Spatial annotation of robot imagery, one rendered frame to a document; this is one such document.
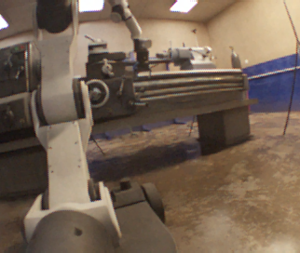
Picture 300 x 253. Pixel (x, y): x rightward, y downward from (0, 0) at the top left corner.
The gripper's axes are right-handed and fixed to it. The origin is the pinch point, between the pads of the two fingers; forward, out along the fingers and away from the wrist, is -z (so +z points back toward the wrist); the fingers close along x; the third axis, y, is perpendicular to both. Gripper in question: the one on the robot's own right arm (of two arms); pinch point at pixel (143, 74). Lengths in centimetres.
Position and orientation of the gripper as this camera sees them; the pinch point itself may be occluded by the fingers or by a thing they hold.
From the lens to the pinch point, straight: 129.2
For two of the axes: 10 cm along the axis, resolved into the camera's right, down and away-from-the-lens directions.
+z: 0.2, -8.4, -5.5
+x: -9.3, 1.8, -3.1
